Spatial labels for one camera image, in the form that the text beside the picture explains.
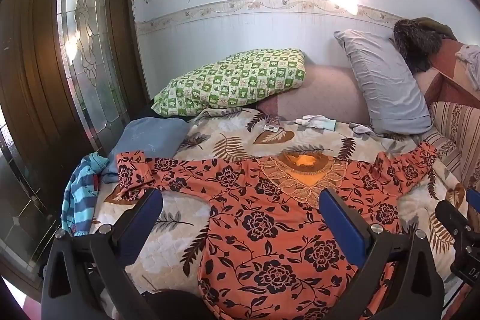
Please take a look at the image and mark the blue striped garment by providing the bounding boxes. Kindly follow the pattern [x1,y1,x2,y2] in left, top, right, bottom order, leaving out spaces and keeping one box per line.
[62,152,109,236]

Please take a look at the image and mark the olive cloth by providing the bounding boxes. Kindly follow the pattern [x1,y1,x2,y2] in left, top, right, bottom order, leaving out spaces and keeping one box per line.
[412,17,458,40]

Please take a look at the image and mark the orange floral shirt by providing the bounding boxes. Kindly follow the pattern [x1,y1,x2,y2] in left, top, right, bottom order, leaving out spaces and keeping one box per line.
[116,142,439,320]

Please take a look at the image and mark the striped brown pillow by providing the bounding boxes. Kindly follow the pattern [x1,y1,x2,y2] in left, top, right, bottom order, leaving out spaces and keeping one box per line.
[412,37,480,201]

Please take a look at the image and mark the white and mint socks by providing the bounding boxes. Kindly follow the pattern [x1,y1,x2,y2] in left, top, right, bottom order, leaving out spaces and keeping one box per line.
[294,115,337,131]

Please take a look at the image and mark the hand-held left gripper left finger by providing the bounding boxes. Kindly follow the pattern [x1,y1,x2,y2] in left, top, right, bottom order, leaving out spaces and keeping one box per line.
[40,188,164,320]

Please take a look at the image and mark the white crumpled cloth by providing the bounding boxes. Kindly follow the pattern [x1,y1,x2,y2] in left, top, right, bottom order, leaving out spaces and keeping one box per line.
[455,44,480,90]

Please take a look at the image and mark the blue folded cloth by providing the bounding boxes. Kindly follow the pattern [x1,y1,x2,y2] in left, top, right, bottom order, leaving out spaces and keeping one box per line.
[101,117,192,185]

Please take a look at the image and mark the wooden door with glass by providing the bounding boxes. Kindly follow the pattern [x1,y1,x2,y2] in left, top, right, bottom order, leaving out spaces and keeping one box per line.
[0,0,151,302]

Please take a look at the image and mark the small white sock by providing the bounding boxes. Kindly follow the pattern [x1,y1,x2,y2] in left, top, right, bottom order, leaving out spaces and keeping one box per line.
[349,122,376,136]

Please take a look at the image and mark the leaf print blanket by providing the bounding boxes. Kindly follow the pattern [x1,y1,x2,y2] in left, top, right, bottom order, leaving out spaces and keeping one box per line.
[90,106,471,306]

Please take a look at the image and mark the grey pillow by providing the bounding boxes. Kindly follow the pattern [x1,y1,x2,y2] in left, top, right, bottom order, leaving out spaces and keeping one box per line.
[334,29,432,136]

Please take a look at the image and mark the pink mattress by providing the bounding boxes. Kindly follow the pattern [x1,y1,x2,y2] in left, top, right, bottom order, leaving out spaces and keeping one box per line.
[259,63,372,126]

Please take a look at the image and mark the dark furry cushion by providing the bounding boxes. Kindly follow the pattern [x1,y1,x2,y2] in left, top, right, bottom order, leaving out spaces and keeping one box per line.
[393,19,443,73]

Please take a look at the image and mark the green checkered pillow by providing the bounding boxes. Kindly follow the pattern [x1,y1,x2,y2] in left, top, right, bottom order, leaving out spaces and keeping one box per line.
[151,48,307,118]

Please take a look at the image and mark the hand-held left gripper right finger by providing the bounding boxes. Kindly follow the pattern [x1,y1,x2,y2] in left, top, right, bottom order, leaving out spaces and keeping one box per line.
[319,188,445,320]

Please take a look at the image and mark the small flat packet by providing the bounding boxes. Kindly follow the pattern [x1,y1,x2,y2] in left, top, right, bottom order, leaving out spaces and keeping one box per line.
[262,115,282,131]

